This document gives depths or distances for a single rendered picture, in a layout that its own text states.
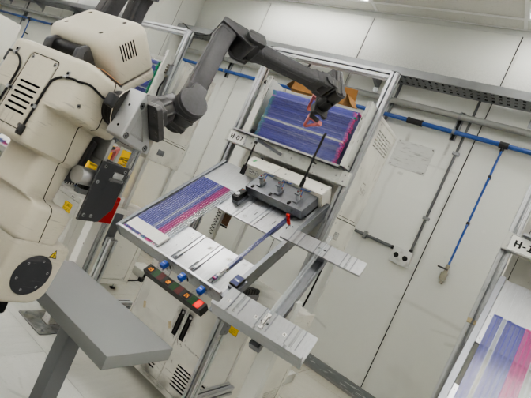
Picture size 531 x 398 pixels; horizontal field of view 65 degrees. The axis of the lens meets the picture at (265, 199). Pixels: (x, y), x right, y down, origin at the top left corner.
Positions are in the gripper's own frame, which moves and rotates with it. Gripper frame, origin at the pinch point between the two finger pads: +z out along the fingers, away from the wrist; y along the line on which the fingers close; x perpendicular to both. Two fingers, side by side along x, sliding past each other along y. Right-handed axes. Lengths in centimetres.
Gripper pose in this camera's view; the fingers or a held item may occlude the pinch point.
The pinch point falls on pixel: (306, 117)
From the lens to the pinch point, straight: 175.4
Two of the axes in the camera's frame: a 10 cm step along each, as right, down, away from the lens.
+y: -2.1, 8.1, -5.5
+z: -5.7, 3.5, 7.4
